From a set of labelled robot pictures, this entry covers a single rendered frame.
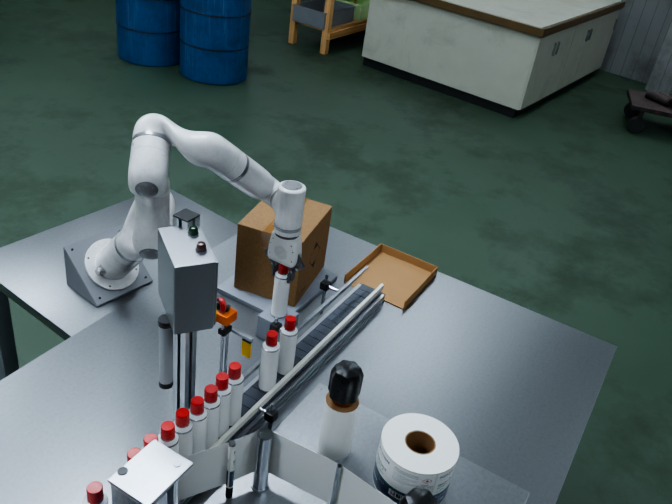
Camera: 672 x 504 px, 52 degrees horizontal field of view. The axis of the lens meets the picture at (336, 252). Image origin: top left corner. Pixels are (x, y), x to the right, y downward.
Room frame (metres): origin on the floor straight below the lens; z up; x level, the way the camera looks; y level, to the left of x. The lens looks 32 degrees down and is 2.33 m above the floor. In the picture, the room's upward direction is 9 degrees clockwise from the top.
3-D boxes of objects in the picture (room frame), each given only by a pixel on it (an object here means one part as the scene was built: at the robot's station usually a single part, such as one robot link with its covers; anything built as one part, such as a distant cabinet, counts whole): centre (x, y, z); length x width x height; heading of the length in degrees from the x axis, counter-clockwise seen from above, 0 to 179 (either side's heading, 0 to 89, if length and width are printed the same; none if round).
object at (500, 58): (8.18, -1.43, 0.46); 2.52 x 1.96 x 0.91; 148
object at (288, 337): (1.59, 0.10, 0.98); 0.05 x 0.05 x 0.20
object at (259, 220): (2.13, 0.19, 0.99); 0.30 x 0.24 x 0.27; 165
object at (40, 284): (2.11, 0.67, 0.81); 0.90 x 0.90 x 0.04; 58
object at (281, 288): (1.81, 0.16, 1.02); 0.05 x 0.05 x 0.20
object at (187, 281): (1.31, 0.33, 1.38); 0.17 x 0.10 x 0.19; 29
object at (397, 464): (1.25, -0.28, 0.95); 0.20 x 0.20 x 0.14
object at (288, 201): (1.82, 0.16, 1.33); 0.09 x 0.08 x 0.13; 42
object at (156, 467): (0.94, 0.31, 1.14); 0.14 x 0.11 x 0.01; 154
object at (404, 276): (2.26, -0.23, 0.85); 0.30 x 0.26 x 0.04; 154
